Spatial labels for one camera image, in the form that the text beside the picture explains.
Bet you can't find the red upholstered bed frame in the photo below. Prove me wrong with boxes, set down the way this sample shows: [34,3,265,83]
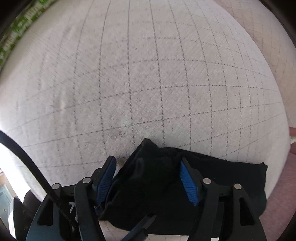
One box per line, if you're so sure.
[260,153,295,240]

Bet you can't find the green patterned quilt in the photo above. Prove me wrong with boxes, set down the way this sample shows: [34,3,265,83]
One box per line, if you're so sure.
[1,1,56,70]

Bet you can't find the black pants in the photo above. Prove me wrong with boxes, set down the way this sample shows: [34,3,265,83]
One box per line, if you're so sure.
[100,139,267,235]

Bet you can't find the black cable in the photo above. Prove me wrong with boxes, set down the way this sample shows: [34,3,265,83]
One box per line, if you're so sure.
[0,130,79,232]

